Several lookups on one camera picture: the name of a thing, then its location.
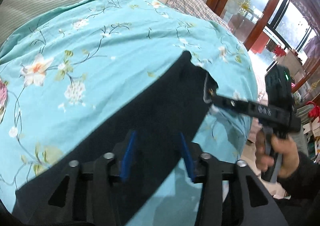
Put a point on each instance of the plaid cloth beside bed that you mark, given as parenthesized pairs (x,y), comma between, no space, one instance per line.
(198,9)

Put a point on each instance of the wooden framed glass door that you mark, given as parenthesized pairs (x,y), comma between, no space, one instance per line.
(282,32)

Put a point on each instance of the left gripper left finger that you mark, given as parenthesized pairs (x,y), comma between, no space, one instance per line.
(83,193)

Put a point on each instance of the turquoise floral bed sheet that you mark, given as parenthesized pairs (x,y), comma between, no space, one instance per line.
(67,71)

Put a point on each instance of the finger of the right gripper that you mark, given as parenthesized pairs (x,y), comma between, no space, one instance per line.
(238,106)

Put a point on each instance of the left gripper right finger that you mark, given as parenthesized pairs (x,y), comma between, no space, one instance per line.
(231,193)

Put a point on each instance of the black knit pants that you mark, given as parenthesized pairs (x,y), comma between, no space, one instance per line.
(172,105)

